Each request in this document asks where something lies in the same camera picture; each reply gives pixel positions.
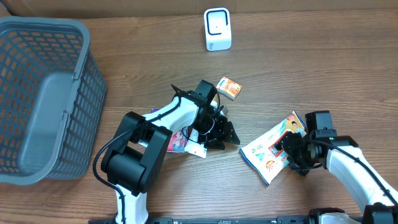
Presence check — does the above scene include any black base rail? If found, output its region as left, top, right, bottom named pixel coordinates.
left=88, top=215, right=366, bottom=224

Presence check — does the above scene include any grey plastic basket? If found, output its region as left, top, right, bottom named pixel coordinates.
left=1, top=16, right=107, bottom=185

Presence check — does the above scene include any white bamboo print tube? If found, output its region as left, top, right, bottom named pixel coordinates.
left=184, top=94, right=228, bottom=158

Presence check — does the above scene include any red purple pad pack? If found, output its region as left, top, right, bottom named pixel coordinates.
left=167, top=127, right=189, bottom=153

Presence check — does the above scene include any yellow snack bag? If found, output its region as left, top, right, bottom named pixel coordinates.
left=239, top=111, right=306, bottom=185

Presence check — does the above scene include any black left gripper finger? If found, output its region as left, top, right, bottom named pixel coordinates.
left=205, top=139, right=225, bottom=150
left=222, top=121, right=240, bottom=145

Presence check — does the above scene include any white barcode scanner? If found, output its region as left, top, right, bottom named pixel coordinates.
left=203, top=7, right=232, bottom=52

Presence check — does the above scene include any orange kleenex tissue pack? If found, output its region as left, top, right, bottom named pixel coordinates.
left=216, top=77, right=242, bottom=100

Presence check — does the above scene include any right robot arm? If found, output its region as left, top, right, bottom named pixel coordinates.
left=276, top=110, right=397, bottom=224

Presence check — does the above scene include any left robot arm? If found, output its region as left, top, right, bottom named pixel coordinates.
left=93, top=80, right=240, bottom=223

